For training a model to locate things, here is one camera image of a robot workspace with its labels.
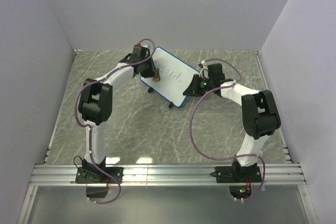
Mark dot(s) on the aluminium right side rail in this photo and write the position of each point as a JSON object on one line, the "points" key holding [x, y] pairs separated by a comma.
{"points": [[275, 149]]}

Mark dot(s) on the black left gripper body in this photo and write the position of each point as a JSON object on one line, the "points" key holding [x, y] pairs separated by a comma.
{"points": [[148, 70]]}

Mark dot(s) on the yellow black whiteboard eraser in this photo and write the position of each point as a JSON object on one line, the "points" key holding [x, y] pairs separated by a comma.
{"points": [[156, 77]]}

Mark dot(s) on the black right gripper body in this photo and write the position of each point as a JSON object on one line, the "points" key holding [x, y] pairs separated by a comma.
{"points": [[205, 85]]}

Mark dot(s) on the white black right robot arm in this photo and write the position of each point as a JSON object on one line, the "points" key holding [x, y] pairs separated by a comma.
{"points": [[260, 119]]}

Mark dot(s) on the aluminium rail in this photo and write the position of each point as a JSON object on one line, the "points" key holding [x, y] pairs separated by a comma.
{"points": [[164, 175], [275, 149]]}

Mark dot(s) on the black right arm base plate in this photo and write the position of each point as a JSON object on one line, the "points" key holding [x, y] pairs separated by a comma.
{"points": [[226, 174]]}

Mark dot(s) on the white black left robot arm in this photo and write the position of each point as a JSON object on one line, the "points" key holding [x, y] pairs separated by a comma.
{"points": [[93, 107]]}

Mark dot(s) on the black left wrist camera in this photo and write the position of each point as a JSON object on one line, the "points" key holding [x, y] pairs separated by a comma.
{"points": [[139, 53]]}

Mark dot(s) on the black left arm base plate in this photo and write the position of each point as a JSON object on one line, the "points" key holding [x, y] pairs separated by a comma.
{"points": [[86, 177]]}

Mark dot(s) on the aluminium front rail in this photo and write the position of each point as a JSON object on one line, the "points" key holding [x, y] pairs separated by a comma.
{"points": [[164, 175]]}

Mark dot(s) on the black whiteboard foot right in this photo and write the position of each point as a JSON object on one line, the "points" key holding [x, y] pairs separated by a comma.
{"points": [[171, 105]]}

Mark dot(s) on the blue framed whiteboard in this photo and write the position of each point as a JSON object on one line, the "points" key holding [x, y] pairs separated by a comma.
{"points": [[175, 76]]}

